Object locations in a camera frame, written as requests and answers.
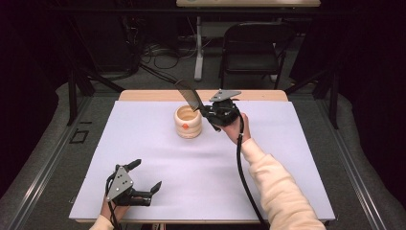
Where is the person's right hand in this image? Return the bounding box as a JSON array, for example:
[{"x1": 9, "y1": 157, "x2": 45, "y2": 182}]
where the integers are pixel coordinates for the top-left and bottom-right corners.
[{"x1": 219, "y1": 112, "x2": 253, "y2": 146}]

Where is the left hand-held gripper black cable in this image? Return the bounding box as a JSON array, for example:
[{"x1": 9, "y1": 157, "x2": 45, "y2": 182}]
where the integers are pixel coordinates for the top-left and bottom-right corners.
[{"x1": 104, "y1": 164, "x2": 124, "y2": 230}]

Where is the black metal frame stand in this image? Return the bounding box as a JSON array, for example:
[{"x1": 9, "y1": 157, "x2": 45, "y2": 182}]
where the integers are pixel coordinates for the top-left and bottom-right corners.
[
  {"x1": 283, "y1": 61, "x2": 341, "y2": 130},
  {"x1": 65, "y1": 61, "x2": 126, "y2": 127}
]

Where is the person's left hand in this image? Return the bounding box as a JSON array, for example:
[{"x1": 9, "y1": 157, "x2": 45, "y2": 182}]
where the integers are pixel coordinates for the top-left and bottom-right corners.
[{"x1": 100, "y1": 195, "x2": 130, "y2": 223}]

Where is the bundle of floor cables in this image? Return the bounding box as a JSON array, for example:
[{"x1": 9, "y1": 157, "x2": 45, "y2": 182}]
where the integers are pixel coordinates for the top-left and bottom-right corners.
[{"x1": 140, "y1": 34, "x2": 196, "y2": 91}]

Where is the right hand-held gripper black cable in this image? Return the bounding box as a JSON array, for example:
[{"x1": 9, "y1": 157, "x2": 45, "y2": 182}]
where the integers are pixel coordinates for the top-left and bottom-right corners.
[{"x1": 236, "y1": 114, "x2": 270, "y2": 230}]

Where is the wooden table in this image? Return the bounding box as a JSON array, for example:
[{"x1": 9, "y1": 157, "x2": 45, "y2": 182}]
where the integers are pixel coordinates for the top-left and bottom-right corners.
[{"x1": 75, "y1": 89, "x2": 331, "y2": 224}]

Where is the white table mat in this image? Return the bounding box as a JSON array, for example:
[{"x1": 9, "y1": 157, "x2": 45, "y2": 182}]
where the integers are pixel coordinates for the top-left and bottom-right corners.
[{"x1": 68, "y1": 100, "x2": 336, "y2": 222}]

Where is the cream ribbed cup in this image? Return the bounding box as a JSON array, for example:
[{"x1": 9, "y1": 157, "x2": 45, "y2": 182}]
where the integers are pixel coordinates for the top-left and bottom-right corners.
[{"x1": 173, "y1": 104, "x2": 203, "y2": 139}]

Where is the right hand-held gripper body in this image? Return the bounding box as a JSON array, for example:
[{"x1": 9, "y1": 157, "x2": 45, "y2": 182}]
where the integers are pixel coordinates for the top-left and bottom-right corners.
[{"x1": 207, "y1": 89, "x2": 242, "y2": 127}]

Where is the background desk with white leg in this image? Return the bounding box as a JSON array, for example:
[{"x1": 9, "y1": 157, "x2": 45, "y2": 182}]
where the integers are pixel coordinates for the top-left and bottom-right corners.
[{"x1": 175, "y1": 0, "x2": 322, "y2": 81}]

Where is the black horizontal frame bar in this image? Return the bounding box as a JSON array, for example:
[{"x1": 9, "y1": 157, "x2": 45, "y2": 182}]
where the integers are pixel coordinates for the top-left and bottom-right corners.
[{"x1": 47, "y1": 7, "x2": 353, "y2": 17}]

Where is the black folding chair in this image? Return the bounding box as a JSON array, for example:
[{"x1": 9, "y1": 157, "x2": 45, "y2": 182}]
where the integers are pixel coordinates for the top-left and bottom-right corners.
[{"x1": 218, "y1": 21, "x2": 297, "y2": 91}]

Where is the black comb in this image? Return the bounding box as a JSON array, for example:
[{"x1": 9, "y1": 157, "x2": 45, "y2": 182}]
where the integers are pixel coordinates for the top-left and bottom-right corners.
[{"x1": 174, "y1": 80, "x2": 206, "y2": 113}]

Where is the hand-held gripper black cable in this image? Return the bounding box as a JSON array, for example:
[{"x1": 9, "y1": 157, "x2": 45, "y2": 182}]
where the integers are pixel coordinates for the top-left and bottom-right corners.
[
  {"x1": 104, "y1": 164, "x2": 124, "y2": 230},
  {"x1": 236, "y1": 114, "x2": 270, "y2": 230}
]

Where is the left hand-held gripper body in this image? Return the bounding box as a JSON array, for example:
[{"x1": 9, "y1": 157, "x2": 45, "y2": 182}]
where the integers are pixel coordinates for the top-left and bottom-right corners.
[{"x1": 104, "y1": 163, "x2": 153, "y2": 208}]

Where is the metal floor rail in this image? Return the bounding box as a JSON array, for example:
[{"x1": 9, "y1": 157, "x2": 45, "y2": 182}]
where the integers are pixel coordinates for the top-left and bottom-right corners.
[
  {"x1": 314, "y1": 95, "x2": 389, "y2": 230},
  {"x1": 4, "y1": 95, "x2": 94, "y2": 230}
]

